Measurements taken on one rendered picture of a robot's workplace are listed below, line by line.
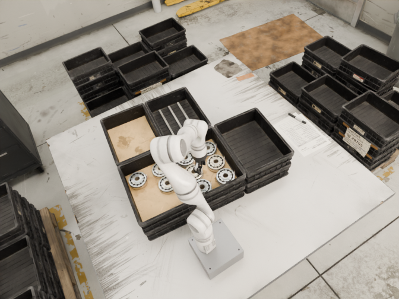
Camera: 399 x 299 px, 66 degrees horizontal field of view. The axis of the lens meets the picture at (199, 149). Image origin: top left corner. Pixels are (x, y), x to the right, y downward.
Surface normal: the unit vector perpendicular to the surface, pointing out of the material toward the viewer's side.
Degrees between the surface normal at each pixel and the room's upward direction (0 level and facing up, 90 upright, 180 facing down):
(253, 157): 0
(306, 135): 0
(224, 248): 0
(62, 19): 90
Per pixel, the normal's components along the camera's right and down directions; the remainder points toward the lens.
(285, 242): -0.09, -0.59
